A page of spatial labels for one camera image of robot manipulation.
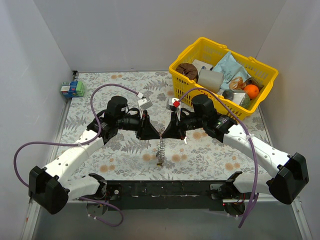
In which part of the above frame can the steel disc with keyrings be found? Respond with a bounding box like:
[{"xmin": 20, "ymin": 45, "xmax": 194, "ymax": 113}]
[{"xmin": 156, "ymin": 127, "xmax": 166, "ymax": 167}]

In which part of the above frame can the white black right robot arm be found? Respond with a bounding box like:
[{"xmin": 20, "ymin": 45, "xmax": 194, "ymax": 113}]
[{"xmin": 161, "ymin": 94, "xmax": 309, "ymax": 205}]

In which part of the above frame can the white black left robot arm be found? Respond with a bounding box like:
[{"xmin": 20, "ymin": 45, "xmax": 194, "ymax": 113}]
[{"xmin": 28, "ymin": 96, "xmax": 160, "ymax": 215}]

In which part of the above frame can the floral table mat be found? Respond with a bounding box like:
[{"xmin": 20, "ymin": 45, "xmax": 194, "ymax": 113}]
[{"xmin": 60, "ymin": 71, "xmax": 255, "ymax": 180}]

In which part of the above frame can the white cylinder container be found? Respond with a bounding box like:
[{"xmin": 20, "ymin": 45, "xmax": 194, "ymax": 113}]
[{"xmin": 197, "ymin": 69, "xmax": 224, "ymax": 93}]

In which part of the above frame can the brown round package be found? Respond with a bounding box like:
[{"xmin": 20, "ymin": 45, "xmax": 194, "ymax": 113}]
[{"xmin": 175, "ymin": 63, "xmax": 198, "ymax": 80}]

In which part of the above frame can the white box in basket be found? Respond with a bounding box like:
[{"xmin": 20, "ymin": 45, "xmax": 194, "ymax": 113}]
[{"xmin": 192, "ymin": 59, "xmax": 213, "ymax": 73}]

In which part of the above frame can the green speckled package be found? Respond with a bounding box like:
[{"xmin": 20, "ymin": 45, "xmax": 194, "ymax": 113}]
[{"xmin": 232, "ymin": 92, "xmax": 251, "ymax": 109}]

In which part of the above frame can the light blue chips bag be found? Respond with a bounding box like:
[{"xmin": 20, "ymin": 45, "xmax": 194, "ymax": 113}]
[{"xmin": 212, "ymin": 51, "xmax": 251, "ymax": 90}]

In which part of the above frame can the yellow plastic basket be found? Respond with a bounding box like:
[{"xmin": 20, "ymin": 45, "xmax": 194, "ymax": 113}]
[{"xmin": 169, "ymin": 37, "xmax": 279, "ymax": 120}]

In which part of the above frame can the orange fruit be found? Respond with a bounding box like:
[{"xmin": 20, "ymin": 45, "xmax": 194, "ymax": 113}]
[{"xmin": 243, "ymin": 84, "xmax": 260, "ymax": 100}]

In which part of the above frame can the blue green sponge pack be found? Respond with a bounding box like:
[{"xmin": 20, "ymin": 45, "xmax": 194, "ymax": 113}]
[{"xmin": 60, "ymin": 81, "xmax": 86, "ymax": 98}]

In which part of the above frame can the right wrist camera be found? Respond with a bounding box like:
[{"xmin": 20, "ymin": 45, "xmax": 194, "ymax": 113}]
[{"xmin": 166, "ymin": 97, "xmax": 181, "ymax": 120}]

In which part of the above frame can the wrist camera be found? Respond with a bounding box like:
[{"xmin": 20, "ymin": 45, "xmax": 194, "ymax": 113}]
[
  {"xmin": 166, "ymin": 97, "xmax": 181, "ymax": 120},
  {"xmin": 137, "ymin": 98, "xmax": 153, "ymax": 112}
]

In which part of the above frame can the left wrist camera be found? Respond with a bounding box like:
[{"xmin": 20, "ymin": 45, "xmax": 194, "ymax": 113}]
[{"xmin": 137, "ymin": 98, "xmax": 153, "ymax": 112}]

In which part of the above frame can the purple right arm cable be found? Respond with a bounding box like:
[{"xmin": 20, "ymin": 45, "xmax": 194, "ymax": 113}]
[{"xmin": 177, "ymin": 87, "xmax": 260, "ymax": 229}]

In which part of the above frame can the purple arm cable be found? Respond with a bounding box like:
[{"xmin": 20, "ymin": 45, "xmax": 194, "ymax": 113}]
[
  {"xmin": 177, "ymin": 87, "xmax": 260, "ymax": 229},
  {"xmin": 13, "ymin": 83, "xmax": 145, "ymax": 228}
]

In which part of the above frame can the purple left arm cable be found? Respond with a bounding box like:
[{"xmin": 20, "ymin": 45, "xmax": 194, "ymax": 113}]
[{"xmin": 13, "ymin": 83, "xmax": 145, "ymax": 228}]

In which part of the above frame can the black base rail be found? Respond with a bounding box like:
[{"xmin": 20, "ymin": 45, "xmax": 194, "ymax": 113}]
[{"xmin": 99, "ymin": 178, "xmax": 253, "ymax": 212}]

